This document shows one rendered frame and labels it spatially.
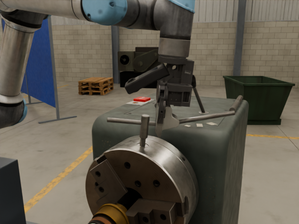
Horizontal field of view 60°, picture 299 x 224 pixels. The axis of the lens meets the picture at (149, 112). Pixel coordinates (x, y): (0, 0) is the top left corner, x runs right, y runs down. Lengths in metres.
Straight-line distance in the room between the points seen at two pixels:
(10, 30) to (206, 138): 0.68
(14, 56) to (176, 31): 0.55
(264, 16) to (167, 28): 10.33
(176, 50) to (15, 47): 0.54
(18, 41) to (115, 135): 0.43
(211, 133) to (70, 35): 11.43
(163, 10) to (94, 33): 10.97
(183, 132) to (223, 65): 9.89
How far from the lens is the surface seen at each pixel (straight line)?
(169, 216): 0.66
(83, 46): 11.78
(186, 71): 0.65
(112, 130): 0.89
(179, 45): 0.62
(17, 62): 0.96
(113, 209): 0.66
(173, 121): 0.67
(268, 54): 10.86
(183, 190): 0.68
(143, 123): 0.68
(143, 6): 0.63
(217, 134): 0.78
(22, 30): 0.92
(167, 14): 0.62
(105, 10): 0.53
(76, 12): 0.60
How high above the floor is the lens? 1.50
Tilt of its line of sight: 14 degrees down
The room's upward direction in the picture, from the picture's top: straight up
